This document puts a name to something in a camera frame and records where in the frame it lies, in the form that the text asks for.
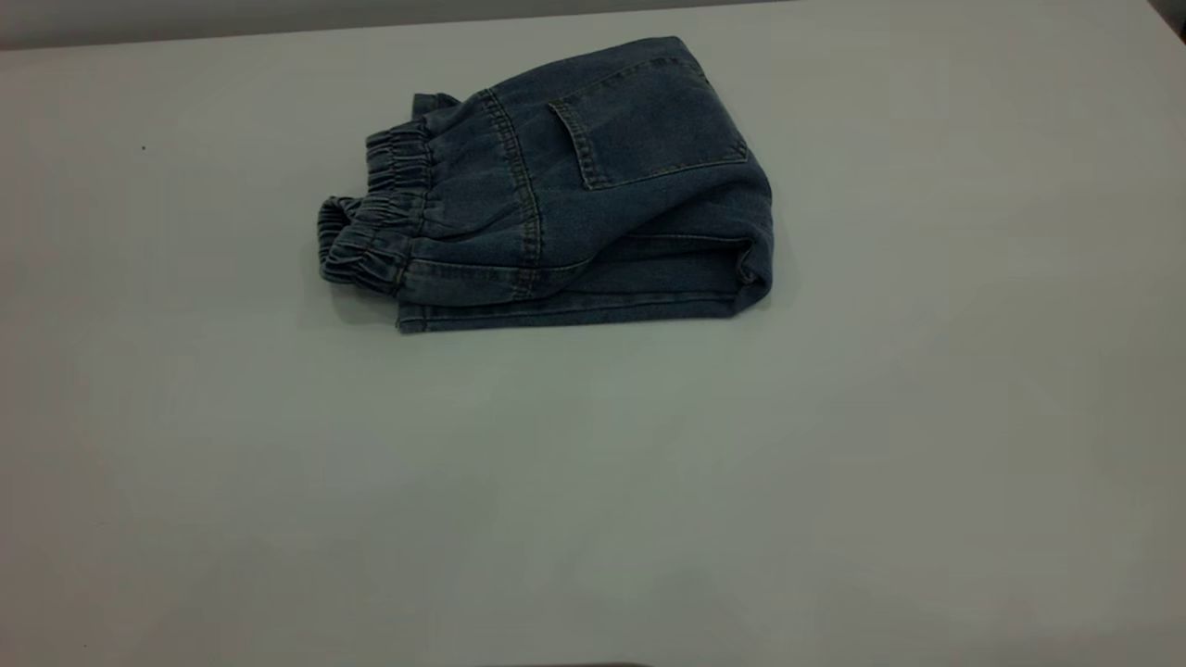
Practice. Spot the blue denim pants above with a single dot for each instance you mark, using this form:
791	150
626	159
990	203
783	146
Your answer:
574	185

